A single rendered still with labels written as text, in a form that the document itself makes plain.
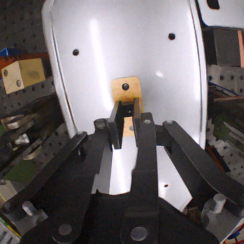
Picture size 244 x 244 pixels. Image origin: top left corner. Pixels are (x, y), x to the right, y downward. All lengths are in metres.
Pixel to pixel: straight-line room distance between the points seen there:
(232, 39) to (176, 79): 0.13
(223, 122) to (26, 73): 0.28
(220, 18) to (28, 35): 0.60
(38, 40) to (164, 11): 0.49
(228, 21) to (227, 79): 0.38
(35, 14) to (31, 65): 0.46
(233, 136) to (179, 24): 0.17
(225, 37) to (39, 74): 0.28
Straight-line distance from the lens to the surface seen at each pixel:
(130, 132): 0.23
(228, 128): 0.25
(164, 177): 0.30
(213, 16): 0.25
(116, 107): 0.18
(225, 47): 0.27
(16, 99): 0.72
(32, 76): 0.21
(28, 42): 0.65
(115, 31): 0.21
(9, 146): 0.21
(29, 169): 0.82
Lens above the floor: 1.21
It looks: 66 degrees down
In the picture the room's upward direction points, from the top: 169 degrees counter-clockwise
